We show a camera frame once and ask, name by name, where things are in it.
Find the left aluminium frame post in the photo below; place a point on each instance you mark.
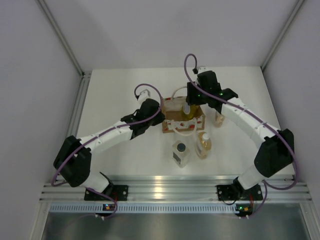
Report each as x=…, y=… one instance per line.
x=60, y=35

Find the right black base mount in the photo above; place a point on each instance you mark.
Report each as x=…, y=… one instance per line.
x=230, y=192

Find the right aluminium frame post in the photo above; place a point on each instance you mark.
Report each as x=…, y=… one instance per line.
x=285, y=28

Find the white cap amber bottle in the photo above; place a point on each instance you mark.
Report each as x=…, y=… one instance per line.
x=203, y=145
x=218, y=119

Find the grey slotted cable duct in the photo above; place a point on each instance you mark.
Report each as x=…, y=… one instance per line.
x=145, y=208

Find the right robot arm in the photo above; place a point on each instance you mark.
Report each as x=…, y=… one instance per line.
x=275, y=147

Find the red cap yellow bottle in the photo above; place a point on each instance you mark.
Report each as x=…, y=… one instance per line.
x=188, y=112

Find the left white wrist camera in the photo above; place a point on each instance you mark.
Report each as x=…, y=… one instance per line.
x=143, y=96

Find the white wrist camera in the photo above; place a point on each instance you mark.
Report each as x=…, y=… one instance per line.
x=143, y=96
x=200, y=69

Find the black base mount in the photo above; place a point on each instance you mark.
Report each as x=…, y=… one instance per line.
x=118, y=193
x=230, y=192

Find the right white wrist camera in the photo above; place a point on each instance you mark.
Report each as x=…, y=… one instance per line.
x=200, y=69

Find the grey cap clear bottle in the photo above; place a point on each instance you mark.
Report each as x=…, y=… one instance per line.
x=180, y=153

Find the aluminium frame post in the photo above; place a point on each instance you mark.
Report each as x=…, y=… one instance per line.
x=285, y=28
x=60, y=35

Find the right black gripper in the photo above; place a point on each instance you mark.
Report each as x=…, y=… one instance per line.
x=192, y=99

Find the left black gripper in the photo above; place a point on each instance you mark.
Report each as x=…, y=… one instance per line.
x=160, y=119

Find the burlap watermelon canvas bag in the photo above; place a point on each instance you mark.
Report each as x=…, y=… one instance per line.
x=173, y=122

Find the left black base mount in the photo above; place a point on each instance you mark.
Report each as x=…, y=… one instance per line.
x=118, y=193

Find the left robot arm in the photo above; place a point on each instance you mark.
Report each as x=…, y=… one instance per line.
x=73, y=161

